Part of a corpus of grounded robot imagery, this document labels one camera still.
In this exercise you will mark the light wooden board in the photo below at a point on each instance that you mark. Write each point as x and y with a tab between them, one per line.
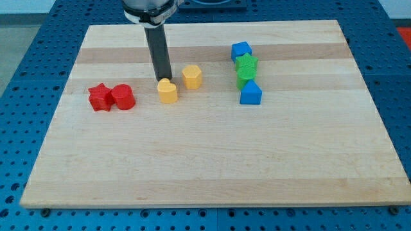
316	139

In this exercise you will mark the green star block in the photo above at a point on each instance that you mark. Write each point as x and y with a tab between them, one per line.
246	60

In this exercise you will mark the yellow heart block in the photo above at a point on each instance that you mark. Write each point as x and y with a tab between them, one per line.
167	91

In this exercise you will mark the blue triangle block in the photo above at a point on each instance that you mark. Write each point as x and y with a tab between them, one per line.
251	94

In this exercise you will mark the red star block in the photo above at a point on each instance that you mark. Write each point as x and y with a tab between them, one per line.
100	97

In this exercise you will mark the green cylinder block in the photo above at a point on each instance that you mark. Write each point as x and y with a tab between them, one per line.
244	74

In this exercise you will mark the yellow hexagon block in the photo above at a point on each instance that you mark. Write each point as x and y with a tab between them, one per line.
192	76

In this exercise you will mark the blue cube block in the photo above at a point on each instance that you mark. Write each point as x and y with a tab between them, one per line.
239	49

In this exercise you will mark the red cylinder block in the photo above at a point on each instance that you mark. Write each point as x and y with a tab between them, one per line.
123	96

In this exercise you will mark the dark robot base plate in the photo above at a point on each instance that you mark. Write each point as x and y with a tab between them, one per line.
189	5

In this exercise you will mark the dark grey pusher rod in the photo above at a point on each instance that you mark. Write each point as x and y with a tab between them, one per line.
158	48

